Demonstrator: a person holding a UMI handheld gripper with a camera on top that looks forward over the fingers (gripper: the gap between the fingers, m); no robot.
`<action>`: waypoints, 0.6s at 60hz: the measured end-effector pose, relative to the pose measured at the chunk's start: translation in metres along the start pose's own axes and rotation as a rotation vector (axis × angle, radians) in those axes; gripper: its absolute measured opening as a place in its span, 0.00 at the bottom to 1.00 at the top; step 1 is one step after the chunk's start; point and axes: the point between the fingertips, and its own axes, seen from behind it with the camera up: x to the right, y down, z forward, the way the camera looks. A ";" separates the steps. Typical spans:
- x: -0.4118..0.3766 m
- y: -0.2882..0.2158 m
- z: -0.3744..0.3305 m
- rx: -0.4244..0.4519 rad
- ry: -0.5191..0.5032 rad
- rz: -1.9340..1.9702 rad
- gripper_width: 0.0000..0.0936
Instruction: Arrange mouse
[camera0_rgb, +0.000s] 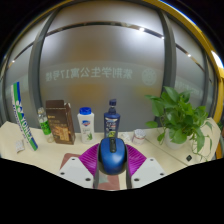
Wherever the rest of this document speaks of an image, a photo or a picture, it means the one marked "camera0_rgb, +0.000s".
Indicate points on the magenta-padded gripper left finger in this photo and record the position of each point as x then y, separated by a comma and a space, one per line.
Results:
88, 160

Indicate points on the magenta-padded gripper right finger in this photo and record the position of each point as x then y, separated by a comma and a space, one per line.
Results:
136, 160

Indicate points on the blue and black computer mouse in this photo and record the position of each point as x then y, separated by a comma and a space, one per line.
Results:
112, 157

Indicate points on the small jar with white lid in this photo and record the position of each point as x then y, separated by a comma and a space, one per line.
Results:
139, 137

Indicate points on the crumpled white tissue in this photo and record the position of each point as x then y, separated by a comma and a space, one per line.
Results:
126, 137

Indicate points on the white bottle with blue cap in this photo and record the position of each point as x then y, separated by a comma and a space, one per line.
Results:
86, 128

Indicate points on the dark blue pump bottle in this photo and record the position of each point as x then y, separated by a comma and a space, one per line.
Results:
112, 123

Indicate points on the brown cardboard carton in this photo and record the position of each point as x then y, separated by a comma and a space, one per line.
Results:
61, 125

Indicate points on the small black object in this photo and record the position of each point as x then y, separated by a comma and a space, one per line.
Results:
189, 158

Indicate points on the clear bottle with green label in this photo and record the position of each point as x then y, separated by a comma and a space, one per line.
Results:
45, 126

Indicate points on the green plant in white pot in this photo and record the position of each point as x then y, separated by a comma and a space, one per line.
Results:
180, 123

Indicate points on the small white card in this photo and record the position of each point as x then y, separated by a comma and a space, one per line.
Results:
20, 146

